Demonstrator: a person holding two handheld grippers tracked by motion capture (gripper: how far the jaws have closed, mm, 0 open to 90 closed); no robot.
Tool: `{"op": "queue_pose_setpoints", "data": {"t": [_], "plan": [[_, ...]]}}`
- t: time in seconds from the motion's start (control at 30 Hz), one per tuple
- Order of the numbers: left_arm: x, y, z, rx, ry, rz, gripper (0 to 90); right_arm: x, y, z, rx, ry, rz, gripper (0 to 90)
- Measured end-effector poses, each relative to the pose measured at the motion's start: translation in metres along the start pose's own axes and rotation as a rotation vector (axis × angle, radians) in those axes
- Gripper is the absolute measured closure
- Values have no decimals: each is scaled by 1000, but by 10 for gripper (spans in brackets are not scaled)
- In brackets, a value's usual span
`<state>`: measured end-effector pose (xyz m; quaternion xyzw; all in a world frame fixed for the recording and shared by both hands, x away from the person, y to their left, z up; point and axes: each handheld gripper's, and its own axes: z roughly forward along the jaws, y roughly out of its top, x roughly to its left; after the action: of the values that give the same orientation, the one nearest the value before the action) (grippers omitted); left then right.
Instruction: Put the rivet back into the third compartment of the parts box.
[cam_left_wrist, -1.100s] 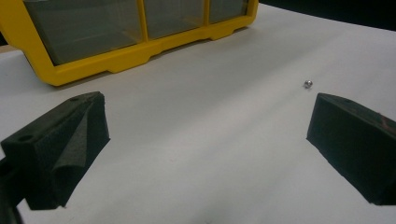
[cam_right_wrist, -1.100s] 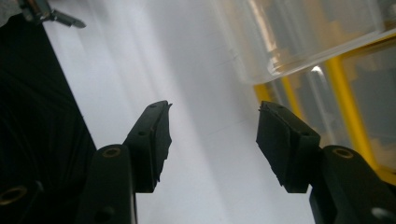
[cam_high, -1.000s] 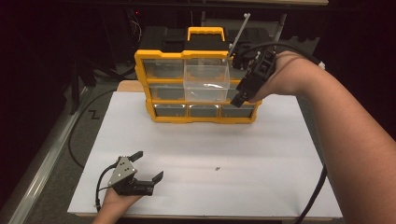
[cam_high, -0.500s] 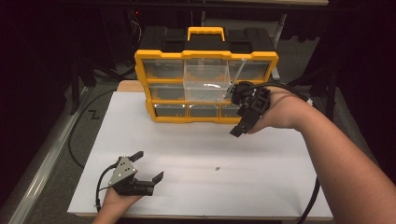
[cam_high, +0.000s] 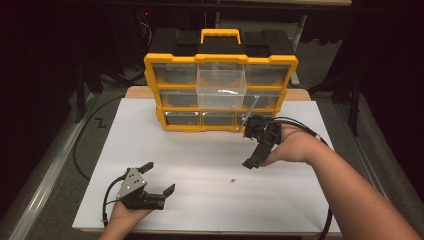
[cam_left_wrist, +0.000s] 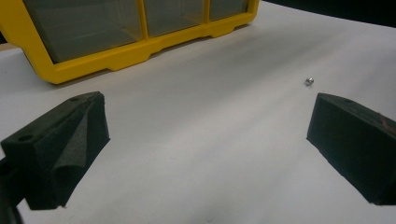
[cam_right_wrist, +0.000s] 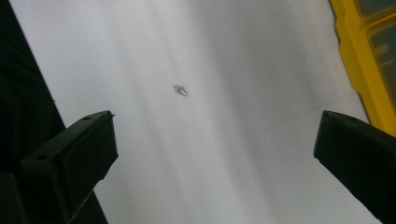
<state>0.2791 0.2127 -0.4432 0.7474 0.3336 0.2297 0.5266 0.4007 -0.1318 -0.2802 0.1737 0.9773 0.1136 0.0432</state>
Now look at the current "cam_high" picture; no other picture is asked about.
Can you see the white table board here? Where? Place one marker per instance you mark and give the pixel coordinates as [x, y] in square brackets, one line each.
[200, 156]

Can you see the person's right hand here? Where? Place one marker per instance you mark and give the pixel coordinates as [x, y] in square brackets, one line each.
[293, 146]

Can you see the black metal stand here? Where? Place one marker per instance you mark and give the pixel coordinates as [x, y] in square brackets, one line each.
[80, 96]
[355, 110]

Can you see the wooden table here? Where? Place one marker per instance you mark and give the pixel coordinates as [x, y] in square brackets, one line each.
[138, 92]

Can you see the set of closed cabinet drawers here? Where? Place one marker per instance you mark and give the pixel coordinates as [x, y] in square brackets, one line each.
[181, 118]

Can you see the grey metal leg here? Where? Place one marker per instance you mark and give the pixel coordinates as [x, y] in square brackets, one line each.
[301, 30]

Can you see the person's left hand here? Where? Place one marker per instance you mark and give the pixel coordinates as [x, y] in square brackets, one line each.
[125, 216]

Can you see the clear plastic drawer bin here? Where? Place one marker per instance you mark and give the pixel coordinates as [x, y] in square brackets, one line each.
[220, 96]

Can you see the yellow black organizer cabinet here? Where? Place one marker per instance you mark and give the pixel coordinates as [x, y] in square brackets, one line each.
[220, 46]

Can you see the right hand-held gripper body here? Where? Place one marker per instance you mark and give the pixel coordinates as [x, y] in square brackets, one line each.
[265, 131]

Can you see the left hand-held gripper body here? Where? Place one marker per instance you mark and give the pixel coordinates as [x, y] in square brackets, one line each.
[133, 186]

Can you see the metal floor rail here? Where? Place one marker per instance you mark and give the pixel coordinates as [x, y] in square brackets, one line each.
[365, 166]
[50, 173]

